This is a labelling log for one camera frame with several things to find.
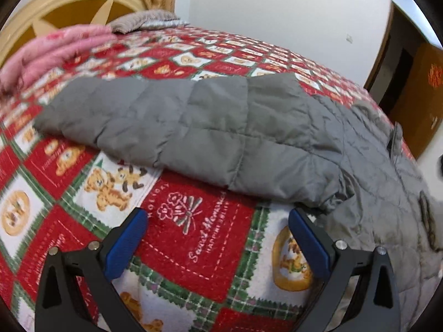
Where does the pink folded blanket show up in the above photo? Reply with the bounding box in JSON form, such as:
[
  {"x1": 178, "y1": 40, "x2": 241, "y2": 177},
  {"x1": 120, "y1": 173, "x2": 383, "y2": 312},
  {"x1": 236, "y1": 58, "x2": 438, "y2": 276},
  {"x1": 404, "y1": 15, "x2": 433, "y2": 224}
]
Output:
[{"x1": 1, "y1": 25, "x2": 117, "y2": 94}]

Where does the red double happiness sticker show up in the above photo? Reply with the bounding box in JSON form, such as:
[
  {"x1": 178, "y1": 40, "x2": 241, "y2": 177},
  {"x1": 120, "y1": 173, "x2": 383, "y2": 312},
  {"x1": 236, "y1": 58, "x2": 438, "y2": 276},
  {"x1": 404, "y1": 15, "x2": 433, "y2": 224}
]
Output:
[{"x1": 428, "y1": 64, "x2": 443, "y2": 89}]

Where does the cream wooden headboard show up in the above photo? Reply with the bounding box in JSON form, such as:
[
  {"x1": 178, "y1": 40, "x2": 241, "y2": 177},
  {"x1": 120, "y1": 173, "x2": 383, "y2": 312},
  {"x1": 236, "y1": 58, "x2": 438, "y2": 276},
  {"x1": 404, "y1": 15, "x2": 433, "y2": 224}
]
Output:
[{"x1": 1, "y1": 0, "x2": 146, "y2": 64}]

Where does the grey quilted down jacket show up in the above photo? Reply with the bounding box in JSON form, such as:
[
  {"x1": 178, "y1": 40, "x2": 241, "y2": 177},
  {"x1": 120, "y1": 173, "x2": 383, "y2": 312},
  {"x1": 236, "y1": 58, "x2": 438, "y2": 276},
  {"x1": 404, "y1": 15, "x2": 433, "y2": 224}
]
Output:
[{"x1": 34, "y1": 74, "x2": 442, "y2": 331}]

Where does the brown wooden door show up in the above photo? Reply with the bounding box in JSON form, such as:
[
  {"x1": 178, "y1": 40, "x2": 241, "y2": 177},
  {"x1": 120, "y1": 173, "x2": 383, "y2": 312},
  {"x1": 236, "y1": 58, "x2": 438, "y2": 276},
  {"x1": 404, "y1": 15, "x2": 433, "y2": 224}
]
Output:
[{"x1": 388, "y1": 43, "x2": 442, "y2": 158}]

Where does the grey striped pillow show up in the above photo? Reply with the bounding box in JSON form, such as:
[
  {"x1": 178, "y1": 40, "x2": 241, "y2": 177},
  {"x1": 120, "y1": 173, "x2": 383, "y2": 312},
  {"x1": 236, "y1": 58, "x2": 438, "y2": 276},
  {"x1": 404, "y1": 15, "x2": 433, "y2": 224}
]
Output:
[{"x1": 107, "y1": 9, "x2": 188, "y2": 35}]

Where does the dark brown door frame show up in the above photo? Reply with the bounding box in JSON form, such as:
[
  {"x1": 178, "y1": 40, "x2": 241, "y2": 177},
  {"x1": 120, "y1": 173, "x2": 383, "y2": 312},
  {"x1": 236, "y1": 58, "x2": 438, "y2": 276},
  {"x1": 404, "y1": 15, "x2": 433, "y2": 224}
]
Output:
[{"x1": 364, "y1": 0, "x2": 427, "y2": 92}]

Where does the red teddy bear bedspread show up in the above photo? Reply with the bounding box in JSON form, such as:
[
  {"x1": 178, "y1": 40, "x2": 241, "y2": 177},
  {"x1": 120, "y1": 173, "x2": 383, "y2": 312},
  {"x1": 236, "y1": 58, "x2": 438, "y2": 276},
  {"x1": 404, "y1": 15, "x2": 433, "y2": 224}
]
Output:
[{"x1": 0, "y1": 25, "x2": 416, "y2": 332}]

